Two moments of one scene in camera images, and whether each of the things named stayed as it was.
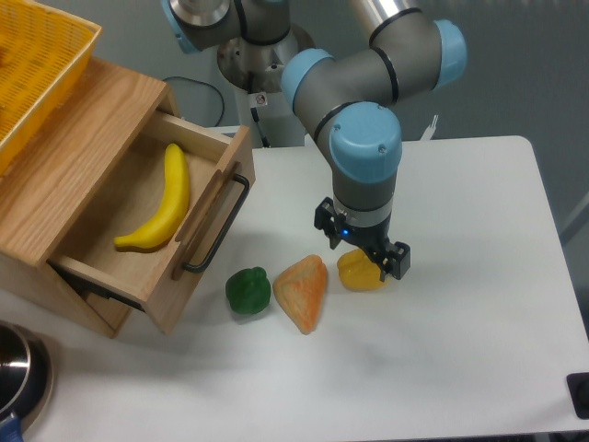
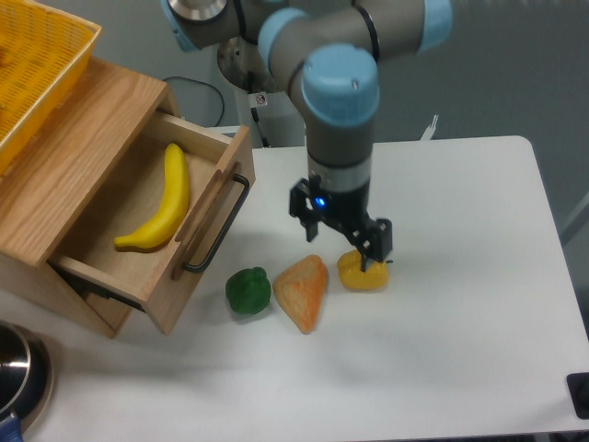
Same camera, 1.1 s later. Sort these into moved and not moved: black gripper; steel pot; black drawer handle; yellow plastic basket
Moved: black gripper
Not moved: yellow plastic basket; steel pot; black drawer handle
